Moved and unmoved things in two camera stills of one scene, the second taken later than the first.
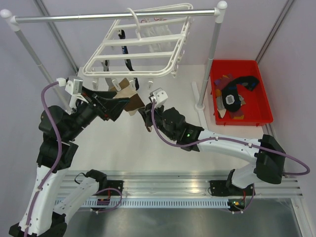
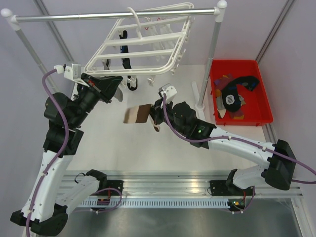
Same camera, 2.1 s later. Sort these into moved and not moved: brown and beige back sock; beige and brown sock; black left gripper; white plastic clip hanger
Moved: brown and beige back sock; black left gripper
Not moved: white plastic clip hanger; beige and brown sock
